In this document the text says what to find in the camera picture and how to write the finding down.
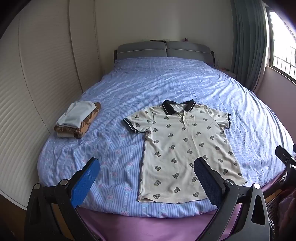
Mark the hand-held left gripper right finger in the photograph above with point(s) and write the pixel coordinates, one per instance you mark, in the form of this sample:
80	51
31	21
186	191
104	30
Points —
209	185

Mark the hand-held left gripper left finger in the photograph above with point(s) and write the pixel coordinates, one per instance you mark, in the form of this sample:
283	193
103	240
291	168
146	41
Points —
84	185

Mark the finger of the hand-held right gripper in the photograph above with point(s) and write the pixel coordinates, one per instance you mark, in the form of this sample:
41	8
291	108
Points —
285	157

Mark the cream printed polo shirt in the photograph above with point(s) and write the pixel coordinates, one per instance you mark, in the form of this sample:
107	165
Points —
180	150

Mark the beige folded garment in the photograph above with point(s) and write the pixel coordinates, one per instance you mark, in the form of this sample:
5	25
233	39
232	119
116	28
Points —
64	135

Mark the pink cloth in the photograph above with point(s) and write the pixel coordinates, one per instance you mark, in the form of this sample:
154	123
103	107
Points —
288	215

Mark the dark wicker chair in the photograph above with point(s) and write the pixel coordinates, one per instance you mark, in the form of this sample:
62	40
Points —
274	215

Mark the brown patterned folded garment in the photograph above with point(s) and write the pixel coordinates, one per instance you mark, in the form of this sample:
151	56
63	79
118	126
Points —
89	122

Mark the light blue folded garment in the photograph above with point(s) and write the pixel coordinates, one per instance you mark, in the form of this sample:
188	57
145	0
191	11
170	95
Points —
74	114

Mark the blue striped floral duvet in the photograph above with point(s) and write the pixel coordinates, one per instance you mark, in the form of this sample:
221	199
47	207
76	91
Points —
115	92

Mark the white nightstand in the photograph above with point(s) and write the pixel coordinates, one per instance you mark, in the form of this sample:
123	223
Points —
227	73

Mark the window with metal bars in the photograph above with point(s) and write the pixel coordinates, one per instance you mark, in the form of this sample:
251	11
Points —
282	46

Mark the grey-green curtain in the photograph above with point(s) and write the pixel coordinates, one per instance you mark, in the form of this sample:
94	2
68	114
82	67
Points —
247	46

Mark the white louvred wardrobe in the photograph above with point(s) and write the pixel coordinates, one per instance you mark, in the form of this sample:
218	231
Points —
34	69

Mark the grey padded headboard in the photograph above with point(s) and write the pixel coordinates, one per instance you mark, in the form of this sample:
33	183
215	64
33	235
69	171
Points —
143	49

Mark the flat dark book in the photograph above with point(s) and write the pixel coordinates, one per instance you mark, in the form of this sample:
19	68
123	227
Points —
159	40

